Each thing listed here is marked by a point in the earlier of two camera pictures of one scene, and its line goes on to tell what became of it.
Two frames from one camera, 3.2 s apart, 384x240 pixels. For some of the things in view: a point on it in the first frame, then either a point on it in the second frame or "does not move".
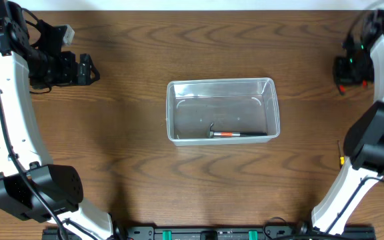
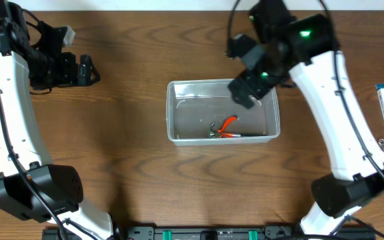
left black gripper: (77, 69) does not move
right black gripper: (343, 77) -> (242, 95)
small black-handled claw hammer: (233, 134) does not move
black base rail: (209, 233) does not move
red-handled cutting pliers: (342, 89) -> (223, 135)
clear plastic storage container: (203, 112) does not move
